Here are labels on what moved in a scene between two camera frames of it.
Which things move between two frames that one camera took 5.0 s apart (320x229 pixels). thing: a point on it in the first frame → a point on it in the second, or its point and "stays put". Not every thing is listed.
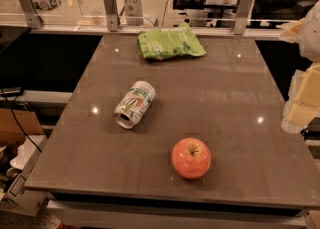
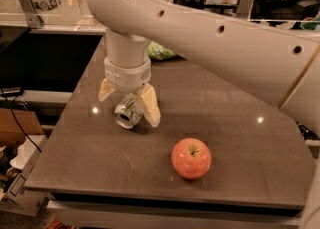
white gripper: x=312 y=38 → x=128 y=77
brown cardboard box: x=10 y=130 stays put
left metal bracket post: x=32 y=18 stays put
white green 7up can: x=134 y=103 stays put
